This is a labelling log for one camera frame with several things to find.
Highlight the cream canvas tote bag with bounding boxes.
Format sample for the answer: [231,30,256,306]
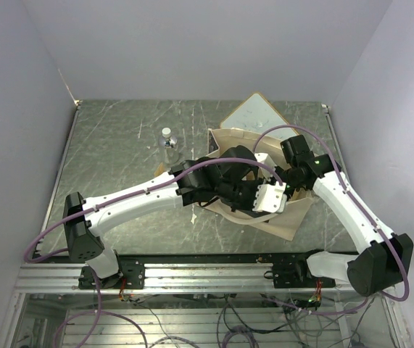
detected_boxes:
[205,128,314,241]

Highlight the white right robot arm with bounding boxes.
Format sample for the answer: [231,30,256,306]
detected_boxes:
[281,135,413,301]

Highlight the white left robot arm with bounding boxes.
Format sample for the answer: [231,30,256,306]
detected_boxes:
[63,146,262,288]

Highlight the yellow-framed small whiteboard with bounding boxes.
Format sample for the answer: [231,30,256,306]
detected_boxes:
[219,92,289,133]

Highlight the beige squeeze tube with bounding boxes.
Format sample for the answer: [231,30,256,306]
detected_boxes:
[154,163,170,177]

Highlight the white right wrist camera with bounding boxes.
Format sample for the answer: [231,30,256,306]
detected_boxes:
[254,152,276,180]

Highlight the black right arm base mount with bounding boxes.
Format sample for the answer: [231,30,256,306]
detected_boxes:
[262,252,336,289]

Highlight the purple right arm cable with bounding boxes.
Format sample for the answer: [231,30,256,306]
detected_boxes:
[252,124,410,315]

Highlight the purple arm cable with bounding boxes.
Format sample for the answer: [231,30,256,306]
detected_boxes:
[252,124,410,315]
[23,158,286,348]

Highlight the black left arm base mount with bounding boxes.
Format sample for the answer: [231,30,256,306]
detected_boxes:
[78,259,146,290]

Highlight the aluminium front frame rail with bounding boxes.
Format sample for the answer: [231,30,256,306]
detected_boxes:
[14,262,396,294]

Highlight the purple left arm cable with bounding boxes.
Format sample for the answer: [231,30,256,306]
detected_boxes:
[23,158,286,348]

